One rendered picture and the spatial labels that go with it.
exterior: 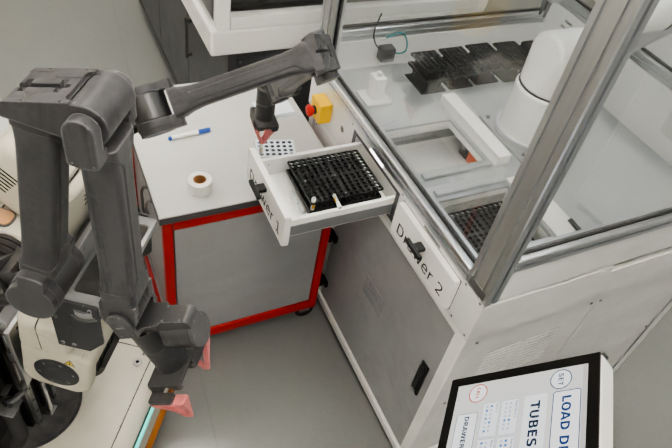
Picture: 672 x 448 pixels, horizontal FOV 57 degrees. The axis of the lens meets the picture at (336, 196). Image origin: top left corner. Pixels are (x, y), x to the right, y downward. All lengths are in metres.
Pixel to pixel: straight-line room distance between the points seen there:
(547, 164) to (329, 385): 1.41
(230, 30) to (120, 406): 1.30
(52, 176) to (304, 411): 1.64
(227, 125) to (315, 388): 1.00
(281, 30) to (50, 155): 1.67
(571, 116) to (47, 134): 0.84
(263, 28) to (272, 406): 1.36
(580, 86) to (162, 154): 1.29
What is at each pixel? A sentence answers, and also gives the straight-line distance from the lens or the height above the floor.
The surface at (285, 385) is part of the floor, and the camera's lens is 2.37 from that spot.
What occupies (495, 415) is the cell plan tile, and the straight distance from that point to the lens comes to 1.23.
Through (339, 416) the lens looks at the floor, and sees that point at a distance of 2.34.
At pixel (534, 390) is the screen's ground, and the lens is 1.22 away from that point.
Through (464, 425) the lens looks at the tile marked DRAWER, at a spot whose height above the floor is 1.00.
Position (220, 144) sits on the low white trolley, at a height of 0.76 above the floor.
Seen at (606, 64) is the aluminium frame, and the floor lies 1.59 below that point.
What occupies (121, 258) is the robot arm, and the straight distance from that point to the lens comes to 0.93.
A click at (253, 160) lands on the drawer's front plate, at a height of 0.92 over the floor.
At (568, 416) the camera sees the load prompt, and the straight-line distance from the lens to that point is 1.15.
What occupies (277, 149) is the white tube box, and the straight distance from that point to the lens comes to 1.98.
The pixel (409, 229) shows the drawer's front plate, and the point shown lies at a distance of 1.67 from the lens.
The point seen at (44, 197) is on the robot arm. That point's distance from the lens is 0.90.
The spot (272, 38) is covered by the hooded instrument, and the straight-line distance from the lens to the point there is 2.41.
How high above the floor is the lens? 2.06
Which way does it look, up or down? 43 degrees down
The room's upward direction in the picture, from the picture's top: 12 degrees clockwise
